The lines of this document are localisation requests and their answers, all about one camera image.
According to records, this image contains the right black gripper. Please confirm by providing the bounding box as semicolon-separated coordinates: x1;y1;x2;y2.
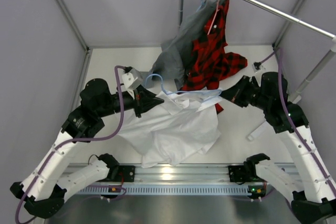
220;76;271;111

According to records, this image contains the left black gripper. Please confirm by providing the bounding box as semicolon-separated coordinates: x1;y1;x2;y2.
96;84;163;118

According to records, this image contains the light blue wire hanger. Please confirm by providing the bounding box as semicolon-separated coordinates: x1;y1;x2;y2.
145;73;223;96

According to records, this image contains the white dress shirt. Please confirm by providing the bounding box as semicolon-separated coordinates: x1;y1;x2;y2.
119;92;222;168

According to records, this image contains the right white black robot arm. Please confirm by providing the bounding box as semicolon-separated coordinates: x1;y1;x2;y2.
220;72;335;223

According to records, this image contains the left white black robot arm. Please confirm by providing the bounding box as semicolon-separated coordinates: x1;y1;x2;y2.
10;78;164;219

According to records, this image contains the red black plaid shirt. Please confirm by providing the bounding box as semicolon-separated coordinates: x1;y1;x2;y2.
178;0;248;116

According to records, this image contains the grey shirt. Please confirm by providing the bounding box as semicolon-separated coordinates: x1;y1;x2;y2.
141;0;229;89

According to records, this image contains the metal clothes rack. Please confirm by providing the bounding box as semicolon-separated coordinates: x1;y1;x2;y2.
178;0;335;102

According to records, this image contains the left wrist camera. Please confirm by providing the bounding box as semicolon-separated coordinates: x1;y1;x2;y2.
122;67;143;91

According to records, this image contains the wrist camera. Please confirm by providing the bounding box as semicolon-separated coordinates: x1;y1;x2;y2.
252;62;266;73
122;67;143;91

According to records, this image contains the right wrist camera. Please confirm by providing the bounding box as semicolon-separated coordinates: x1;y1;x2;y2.
252;62;266;73

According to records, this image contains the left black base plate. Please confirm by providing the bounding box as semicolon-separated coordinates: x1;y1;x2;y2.
106;165;135;183

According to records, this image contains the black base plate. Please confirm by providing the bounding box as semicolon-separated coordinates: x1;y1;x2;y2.
228;165;260;185
106;165;135;183

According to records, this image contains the aluminium mounting rail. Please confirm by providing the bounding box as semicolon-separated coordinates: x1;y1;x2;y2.
132;164;230;184

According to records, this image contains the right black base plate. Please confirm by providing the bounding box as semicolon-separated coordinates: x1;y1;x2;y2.
228;165;260;185

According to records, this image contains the pink wire hanger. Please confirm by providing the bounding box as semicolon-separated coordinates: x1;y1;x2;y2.
205;0;225;35

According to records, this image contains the slotted grey cable duct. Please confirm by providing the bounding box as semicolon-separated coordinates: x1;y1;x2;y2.
75;184;252;196

